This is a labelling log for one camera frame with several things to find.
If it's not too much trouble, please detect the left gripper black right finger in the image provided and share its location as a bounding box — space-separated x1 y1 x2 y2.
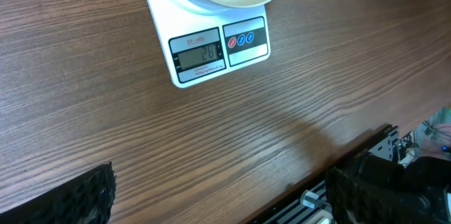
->
325 155 450 224

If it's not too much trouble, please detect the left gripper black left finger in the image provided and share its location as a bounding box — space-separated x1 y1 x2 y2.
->
1 162 116 224

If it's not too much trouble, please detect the white digital kitchen scale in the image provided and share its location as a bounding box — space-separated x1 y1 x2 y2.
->
147 0 271 88

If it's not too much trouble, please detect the black aluminium frame rail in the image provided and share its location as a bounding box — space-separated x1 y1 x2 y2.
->
251 125 421 224

